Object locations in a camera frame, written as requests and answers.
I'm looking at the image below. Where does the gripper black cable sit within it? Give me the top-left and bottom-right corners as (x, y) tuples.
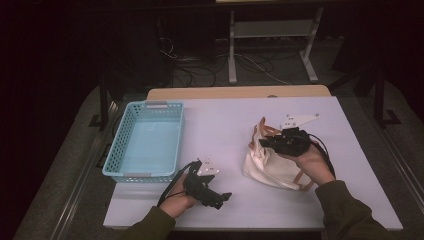
(156, 160), (203, 208)
(308, 133), (336, 178)

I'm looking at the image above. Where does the white floor cable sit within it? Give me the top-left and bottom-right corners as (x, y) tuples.
(216, 52), (292, 86)

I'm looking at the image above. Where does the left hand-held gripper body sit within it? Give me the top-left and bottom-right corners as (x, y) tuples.
(183, 157), (221, 206)

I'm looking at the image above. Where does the black metal stand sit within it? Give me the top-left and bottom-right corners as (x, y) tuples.
(88, 71), (112, 132)
(372, 64), (403, 129)

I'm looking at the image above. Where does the person's left hand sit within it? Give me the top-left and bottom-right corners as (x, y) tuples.
(159, 174), (198, 220)

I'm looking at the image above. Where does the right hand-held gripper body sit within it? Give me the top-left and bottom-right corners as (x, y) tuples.
(278, 113), (321, 158)

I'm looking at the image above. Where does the white cloth bag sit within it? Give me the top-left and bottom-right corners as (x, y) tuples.
(242, 116), (316, 192)

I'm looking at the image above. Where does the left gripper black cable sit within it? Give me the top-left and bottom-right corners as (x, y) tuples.
(156, 160), (203, 208)

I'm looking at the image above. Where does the tangle of black floor cables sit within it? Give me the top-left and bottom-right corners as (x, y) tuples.
(159, 34), (301, 88)

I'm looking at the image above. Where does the grey metal floor rail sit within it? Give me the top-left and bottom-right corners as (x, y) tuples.
(49, 99), (123, 240)
(358, 96), (424, 204)

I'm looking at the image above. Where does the wooden table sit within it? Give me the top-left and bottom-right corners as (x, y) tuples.
(146, 84), (332, 101)

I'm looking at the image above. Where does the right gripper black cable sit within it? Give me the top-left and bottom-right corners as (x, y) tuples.
(308, 133), (336, 178)

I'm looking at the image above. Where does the white cover board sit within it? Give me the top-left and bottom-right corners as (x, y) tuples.
(103, 96), (404, 232)

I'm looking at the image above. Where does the light blue plastic basket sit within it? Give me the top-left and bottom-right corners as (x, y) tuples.
(101, 100), (185, 184)

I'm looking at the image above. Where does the white metal stand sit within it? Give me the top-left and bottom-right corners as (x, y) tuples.
(227, 6), (325, 85)

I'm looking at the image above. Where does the person's right hand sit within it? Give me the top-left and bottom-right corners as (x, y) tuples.
(278, 143), (336, 187)

